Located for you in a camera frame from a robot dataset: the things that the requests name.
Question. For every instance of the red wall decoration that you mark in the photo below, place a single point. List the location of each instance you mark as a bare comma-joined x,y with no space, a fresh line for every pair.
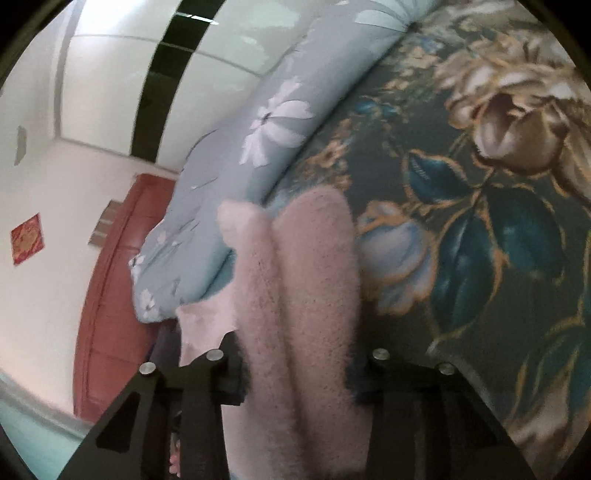
26,240

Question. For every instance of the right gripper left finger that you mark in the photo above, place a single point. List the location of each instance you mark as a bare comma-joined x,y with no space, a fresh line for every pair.
134,437

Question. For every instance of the red wooden headboard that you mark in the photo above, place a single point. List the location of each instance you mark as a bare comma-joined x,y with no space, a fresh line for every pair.
111,343

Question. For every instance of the pink fuzzy cartoon sweater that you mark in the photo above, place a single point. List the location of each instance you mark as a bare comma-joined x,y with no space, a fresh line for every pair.
293,303

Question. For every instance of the blue floral bed blanket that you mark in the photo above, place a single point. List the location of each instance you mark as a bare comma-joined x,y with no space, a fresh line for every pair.
465,158

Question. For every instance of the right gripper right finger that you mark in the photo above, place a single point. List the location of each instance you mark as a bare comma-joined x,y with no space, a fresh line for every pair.
430,423

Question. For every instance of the grey daisy quilt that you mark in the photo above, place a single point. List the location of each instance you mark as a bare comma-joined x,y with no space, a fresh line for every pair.
245,154

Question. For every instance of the white wardrobe with black stripe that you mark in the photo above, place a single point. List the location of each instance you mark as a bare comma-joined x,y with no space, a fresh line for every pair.
147,78

